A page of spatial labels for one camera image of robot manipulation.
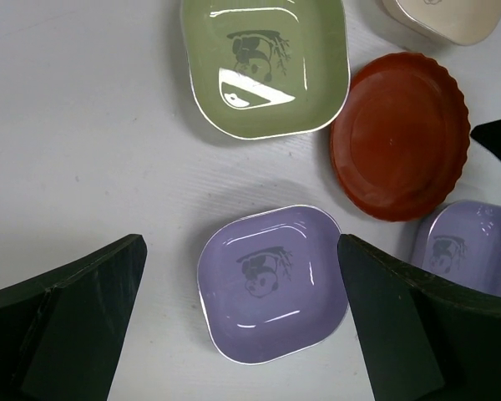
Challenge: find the red round plate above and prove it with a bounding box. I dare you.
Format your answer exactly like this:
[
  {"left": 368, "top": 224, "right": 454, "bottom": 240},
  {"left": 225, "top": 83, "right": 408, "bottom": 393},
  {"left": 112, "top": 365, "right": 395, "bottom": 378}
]
[{"left": 329, "top": 52, "right": 471, "bottom": 221}]

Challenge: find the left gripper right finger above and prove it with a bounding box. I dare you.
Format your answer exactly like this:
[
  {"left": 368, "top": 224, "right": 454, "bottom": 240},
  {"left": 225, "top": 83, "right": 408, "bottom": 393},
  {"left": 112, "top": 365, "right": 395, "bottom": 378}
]
[{"left": 337, "top": 234, "right": 501, "bottom": 400}]

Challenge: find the green square plate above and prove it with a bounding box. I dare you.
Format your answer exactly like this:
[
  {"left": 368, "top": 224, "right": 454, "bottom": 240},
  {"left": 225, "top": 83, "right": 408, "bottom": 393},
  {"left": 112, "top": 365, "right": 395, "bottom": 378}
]
[{"left": 180, "top": 0, "right": 351, "bottom": 140}]

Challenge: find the cream square plate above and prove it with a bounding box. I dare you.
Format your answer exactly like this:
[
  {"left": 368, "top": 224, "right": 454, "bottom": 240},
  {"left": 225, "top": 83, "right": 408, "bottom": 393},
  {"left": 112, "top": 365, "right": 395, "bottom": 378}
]
[{"left": 382, "top": 0, "right": 501, "bottom": 46}]

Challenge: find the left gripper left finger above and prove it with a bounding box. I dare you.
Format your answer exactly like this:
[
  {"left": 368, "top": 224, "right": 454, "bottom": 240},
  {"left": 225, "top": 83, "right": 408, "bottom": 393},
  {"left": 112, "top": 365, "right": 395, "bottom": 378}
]
[{"left": 0, "top": 234, "right": 147, "bottom": 400}]

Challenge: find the purple square plate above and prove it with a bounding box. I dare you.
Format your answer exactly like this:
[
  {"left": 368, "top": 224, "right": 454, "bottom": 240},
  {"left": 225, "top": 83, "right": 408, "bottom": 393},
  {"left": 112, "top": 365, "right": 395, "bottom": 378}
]
[
  {"left": 197, "top": 205, "right": 348, "bottom": 365},
  {"left": 410, "top": 200, "right": 501, "bottom": 297}
]

